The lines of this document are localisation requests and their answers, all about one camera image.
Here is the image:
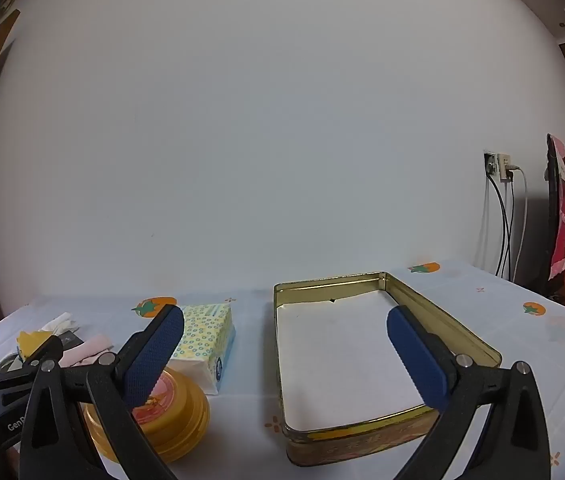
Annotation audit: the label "pink socks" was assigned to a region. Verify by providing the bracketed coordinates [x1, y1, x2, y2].
[60, 335, 116, 367]

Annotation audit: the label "black television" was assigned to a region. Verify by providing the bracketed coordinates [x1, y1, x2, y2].
[545, 133, 564, 297]

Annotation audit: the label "yellow cloth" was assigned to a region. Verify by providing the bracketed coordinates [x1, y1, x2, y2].
[15, 330, 56, 361]

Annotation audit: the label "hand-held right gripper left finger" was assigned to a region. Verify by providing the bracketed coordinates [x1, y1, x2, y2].
[19, 304, 186, 480]

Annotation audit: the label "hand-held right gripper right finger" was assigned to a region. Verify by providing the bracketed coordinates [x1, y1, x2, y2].
[386, 304, 552, 480]

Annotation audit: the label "persimmon print tablecloth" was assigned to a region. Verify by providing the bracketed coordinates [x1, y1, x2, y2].
[0, 259, 565, 480]

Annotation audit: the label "gold metal tin box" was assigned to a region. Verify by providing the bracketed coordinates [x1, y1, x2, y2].
[273, 271, 503, 467]

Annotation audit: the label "dark television stand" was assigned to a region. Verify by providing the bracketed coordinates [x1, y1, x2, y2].
[512, 267, 565, 307]

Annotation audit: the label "white knit glove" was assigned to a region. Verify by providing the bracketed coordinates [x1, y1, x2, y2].
[37, 311, 80, 336]

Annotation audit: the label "round yellow tin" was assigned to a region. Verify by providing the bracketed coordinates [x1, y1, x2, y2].
[81, 365, 210, 463]

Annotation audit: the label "yellow patterned tissue pack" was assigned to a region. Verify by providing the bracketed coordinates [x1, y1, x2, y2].
[168, 303, 237, 395]

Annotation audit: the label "black cable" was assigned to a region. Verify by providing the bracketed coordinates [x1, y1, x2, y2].
[487, 174, 509, 279]
[507, 175, 515, 282]

